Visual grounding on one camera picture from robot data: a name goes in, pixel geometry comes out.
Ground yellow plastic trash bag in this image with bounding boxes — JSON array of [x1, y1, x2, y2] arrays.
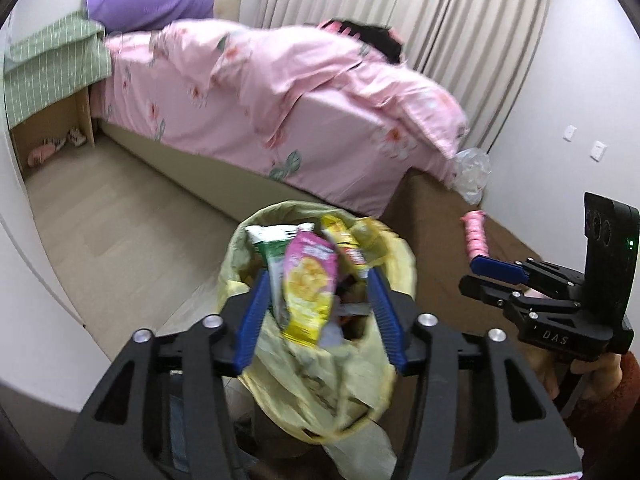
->
[[214, 200, 416, 444]]

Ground purple pillow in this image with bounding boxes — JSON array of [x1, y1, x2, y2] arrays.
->
[[85, 0, 215, 34]]

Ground pink floral duvet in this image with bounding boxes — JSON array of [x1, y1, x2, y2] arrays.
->
[[150, 18, 471, 162]]

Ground pink caterpillar toy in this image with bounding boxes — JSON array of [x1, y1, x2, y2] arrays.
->
[[461, 210, 489, 261]]

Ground striped beige curtain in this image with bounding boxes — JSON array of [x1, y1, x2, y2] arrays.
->
[[257, 0, 550, 151]]

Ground right hand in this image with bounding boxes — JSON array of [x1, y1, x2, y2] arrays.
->
[[520, 344, 623, 401]]

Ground green checked cloth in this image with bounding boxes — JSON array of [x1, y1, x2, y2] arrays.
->
[[4, 11, 112, 128]]

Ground yellow purple chip bag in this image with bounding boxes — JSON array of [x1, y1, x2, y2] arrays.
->
[[282, 231, 338, 347]]

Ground white wall switch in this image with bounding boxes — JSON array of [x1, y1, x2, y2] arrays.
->
[[563, 125, 577, 142]]

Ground white wall socket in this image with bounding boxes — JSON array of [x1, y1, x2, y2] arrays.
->
[[590, 141, 606, 162]]

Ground pink floral bed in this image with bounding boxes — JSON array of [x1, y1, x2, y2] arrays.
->
[[91, 20, 469, 216]]

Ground beige headboard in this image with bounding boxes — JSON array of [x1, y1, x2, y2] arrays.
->
[[213, 0, 242, 23]]

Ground black pink garment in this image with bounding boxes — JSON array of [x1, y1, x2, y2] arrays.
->
[[318, 18, 405, 65]]

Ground wooden bedside table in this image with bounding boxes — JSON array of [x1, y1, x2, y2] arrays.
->
[[10, 87, 96, 174]]

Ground white plastic bag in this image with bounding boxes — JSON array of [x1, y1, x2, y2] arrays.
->
[[451, 148, 491, 206]]

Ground orange fuzzy sleeve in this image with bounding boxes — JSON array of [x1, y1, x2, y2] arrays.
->
[[567, 352, 639, 479]]

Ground pink slippers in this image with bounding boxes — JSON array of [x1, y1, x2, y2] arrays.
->
[[27, 127, 87, 168]]

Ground blue jeans leg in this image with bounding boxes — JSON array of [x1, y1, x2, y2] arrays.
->
[[169, 394, 190, 474]]

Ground green snack bag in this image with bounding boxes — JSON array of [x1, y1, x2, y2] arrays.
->
[[245, 222, 314, 330]]

